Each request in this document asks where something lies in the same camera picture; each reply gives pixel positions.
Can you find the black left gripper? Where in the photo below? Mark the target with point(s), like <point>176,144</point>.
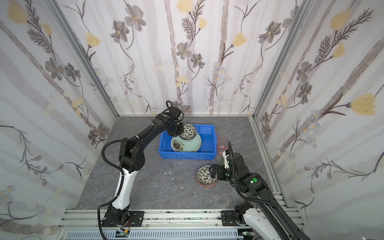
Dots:
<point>176,128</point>

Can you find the aluminium corner frame post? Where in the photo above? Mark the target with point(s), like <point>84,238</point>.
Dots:
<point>81,53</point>
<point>298,23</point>

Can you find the light green ceramic plate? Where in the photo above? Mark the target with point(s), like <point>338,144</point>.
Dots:
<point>180,145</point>

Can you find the pink transparent plastic cup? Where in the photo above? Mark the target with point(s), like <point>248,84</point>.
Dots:
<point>222,145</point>

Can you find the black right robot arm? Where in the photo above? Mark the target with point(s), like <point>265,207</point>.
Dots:
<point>260,209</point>

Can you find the blue plastic bin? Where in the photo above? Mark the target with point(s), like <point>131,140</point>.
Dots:
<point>202,147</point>

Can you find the aluminium corner frame post right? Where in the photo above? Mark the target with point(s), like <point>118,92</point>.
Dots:
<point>298,23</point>

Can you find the aluminium corner frame post left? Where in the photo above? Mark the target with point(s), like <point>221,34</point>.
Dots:
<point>81,53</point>

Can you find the brown leaf pattern bowl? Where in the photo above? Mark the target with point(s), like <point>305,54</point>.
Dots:
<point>189,132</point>
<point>203,175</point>

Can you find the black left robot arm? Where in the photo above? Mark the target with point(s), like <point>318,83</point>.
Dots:
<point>115,213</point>

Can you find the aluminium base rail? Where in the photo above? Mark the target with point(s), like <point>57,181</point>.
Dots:
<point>152,219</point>

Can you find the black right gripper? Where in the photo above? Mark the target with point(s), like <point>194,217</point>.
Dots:
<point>219,171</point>

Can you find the red patterned bowl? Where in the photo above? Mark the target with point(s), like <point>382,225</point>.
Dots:
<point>207,186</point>

